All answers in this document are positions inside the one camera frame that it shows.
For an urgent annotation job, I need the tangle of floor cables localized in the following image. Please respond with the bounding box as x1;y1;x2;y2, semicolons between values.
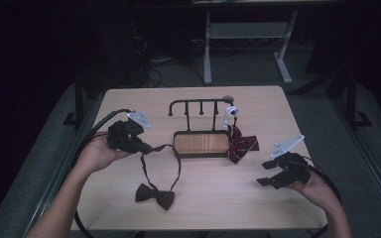
130;16;206;89

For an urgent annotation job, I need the black hook rack wooden tray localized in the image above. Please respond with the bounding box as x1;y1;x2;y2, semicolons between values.
168;98;237;159

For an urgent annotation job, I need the white metal desk frame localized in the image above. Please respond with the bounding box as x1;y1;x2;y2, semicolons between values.
191;0;300;86

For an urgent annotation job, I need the person's left hand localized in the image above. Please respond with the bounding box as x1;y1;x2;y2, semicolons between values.
76;131;131;174

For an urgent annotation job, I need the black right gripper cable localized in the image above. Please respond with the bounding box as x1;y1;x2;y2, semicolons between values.
302;156;343;238

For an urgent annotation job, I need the black metal stand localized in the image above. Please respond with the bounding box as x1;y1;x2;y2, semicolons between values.
342;65;373;129
63;74;87;129

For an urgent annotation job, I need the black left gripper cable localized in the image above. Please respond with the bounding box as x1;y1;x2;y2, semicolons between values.
72;108;134;238

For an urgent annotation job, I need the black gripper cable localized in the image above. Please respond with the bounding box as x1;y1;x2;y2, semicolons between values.
302;156;343;238
72;108;134;238

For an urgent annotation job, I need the metal floor rail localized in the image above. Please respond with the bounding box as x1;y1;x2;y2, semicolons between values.
21;95;104;238
328;95;381;219

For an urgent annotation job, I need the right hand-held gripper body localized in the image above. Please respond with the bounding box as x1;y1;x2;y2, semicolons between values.
270;134;313;190

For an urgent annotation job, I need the dark red striped bow tie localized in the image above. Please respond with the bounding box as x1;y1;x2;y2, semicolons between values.
222;103;260;165

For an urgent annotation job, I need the person's right hand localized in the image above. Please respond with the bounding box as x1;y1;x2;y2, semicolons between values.
287;173;340;213

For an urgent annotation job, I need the black bow tie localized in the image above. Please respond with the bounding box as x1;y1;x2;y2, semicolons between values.
134;143;183;212

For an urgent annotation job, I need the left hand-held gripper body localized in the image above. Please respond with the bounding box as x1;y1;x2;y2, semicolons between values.
107;111;152;154

